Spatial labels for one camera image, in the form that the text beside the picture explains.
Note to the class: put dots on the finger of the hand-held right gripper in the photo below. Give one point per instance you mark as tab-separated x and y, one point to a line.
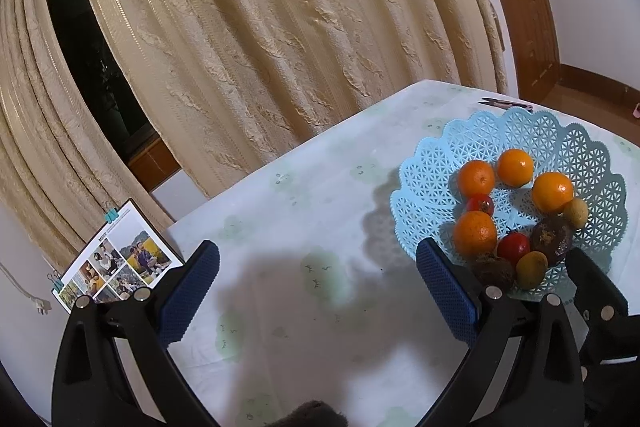
595	279

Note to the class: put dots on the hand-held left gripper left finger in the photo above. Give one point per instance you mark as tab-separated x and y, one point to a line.
190	292

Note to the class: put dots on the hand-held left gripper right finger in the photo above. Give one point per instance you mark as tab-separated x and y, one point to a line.
445	292

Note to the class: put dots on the dark passion fruit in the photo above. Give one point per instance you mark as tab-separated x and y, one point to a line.
550	239
494	272

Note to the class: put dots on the small yellow mango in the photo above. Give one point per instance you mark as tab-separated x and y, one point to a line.
576	212
531	269

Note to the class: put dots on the orange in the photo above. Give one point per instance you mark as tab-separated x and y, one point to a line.
552	192
477	178
515	167
475	233

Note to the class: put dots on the red tomato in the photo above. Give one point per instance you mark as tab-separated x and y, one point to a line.
481	204
513	247

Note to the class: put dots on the blue plastic lattice basket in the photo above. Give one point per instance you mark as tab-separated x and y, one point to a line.
570	147

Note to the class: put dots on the photo desk calendar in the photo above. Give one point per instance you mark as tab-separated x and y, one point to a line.
120	257

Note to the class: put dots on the teal binder clip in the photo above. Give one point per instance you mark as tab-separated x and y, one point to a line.
56	281
111	213

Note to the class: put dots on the wooden window sill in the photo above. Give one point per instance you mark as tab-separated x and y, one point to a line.
155	162

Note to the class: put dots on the small pink thing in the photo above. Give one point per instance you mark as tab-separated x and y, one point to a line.
636	109

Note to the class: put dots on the small scissors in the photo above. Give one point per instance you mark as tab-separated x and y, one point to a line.
505	103

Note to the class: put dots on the cream textured curtain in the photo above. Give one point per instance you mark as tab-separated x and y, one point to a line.
280	37
45	132

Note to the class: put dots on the dark window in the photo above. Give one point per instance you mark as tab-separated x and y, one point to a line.
95	47

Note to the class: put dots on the wooden door frame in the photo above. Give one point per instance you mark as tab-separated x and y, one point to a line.
520	7

